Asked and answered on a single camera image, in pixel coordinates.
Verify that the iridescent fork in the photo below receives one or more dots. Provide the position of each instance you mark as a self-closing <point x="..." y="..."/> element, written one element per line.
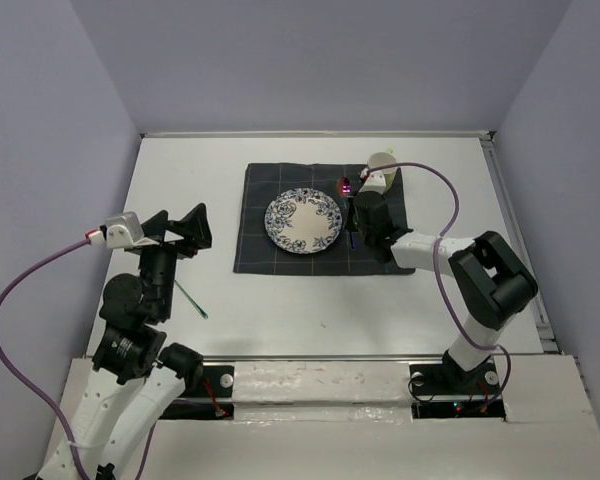
<point x="191" y="300"/>

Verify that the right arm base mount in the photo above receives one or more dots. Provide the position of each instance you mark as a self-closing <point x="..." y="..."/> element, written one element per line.
<point x="434" y="397"/>

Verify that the dark checked cloth placemat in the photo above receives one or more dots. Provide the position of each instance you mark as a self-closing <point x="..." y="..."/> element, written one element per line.
<point x="257" y="254"/>

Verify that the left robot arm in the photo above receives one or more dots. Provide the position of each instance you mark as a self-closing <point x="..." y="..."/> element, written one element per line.
<point x="135" y="375"/>

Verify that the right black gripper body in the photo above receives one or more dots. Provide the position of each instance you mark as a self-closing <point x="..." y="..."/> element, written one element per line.
<point x="362" y="230"/>

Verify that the cream yellow mug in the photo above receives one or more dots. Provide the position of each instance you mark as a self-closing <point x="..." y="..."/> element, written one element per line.
<point x="387" y="161"/>

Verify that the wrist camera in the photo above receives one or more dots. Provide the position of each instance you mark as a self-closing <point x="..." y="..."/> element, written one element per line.
<point x="124" y="231"/>
<point x="372" y="181"/>

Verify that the blue floral plate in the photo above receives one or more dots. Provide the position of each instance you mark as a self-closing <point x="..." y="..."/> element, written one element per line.
<point x="303" y="221"/>

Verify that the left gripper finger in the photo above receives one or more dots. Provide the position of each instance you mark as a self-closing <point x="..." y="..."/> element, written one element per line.
<point x="156" y="227"/>
<point x="195" y="229"/>

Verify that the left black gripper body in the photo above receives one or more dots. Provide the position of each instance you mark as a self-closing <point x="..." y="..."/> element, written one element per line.
<point x="160" y="262"/>

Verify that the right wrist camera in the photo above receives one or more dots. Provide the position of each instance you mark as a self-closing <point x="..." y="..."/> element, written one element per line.
<point x="372" y="181"/>

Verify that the iridescent spoon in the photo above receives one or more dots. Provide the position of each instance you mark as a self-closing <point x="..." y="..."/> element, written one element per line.
<point x="346" y="192"/>

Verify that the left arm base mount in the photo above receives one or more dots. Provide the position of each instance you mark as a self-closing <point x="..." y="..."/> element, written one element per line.
<point x="209" y="400"/>

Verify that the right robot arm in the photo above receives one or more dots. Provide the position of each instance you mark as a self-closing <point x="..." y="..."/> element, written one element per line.
<point x="482" y="281"/>

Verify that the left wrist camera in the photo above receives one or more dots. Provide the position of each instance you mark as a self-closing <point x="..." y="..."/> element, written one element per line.
<point x="124" y="231"/>

